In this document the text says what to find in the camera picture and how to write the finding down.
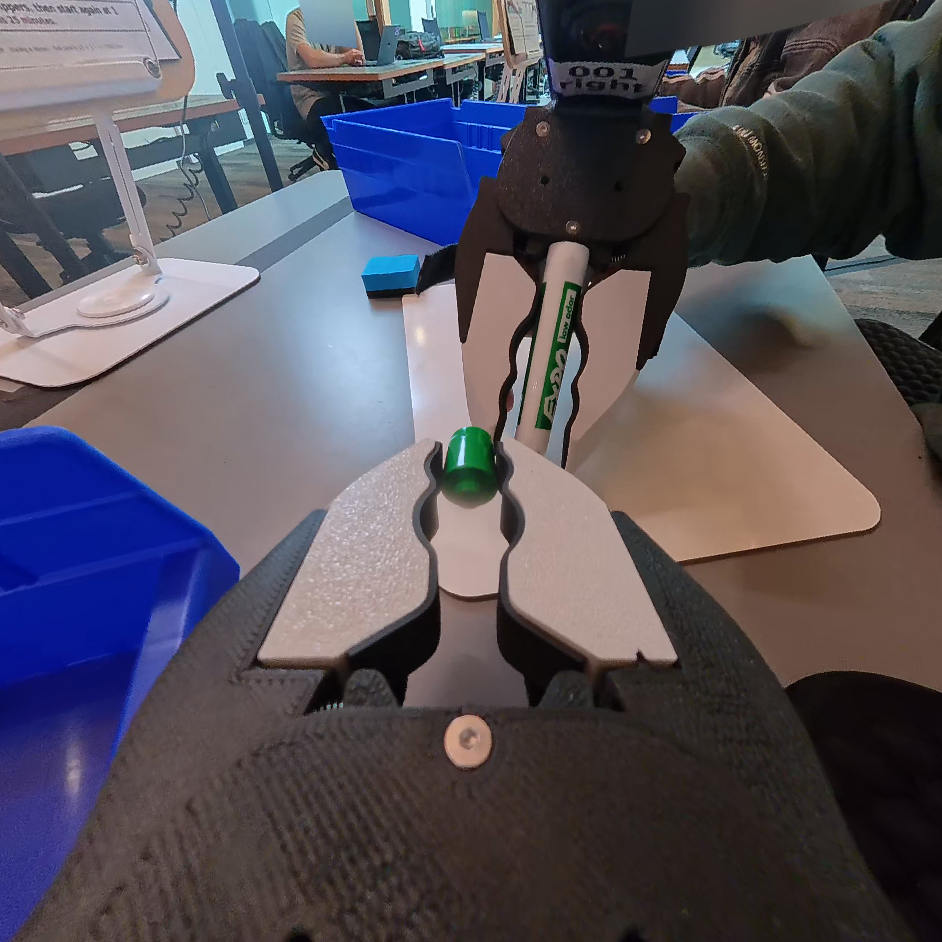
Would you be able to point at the black office chair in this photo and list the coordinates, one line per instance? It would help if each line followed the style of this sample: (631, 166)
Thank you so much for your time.
(280, 96)

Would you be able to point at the green marker cap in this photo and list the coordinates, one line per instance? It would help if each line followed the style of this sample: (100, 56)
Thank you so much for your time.
(471, 465)

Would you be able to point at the wooden office table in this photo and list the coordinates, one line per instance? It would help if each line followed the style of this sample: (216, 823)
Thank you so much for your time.
(390, 74)

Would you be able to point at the blue plastic bin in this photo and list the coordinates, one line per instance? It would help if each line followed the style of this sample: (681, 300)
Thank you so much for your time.
(412, 170)
(670, 112)
(89, 589)

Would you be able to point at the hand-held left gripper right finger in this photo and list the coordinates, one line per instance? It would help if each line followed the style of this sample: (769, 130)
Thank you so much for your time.
(582, 589)

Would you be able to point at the blue whiteboard eraser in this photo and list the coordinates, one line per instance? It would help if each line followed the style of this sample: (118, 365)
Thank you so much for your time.
(390, 275)

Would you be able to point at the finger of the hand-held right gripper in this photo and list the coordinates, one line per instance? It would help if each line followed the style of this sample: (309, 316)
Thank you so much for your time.
(493, 339)
(611, 353)

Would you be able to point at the white whiteboard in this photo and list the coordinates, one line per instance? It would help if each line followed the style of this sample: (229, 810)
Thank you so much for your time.
(707, 442)

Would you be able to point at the green dry-erase marker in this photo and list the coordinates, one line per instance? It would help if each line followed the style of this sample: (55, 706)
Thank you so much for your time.
(555, 339)

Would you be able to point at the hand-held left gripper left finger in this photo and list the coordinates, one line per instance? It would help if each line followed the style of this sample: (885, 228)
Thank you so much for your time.
(353, 589)

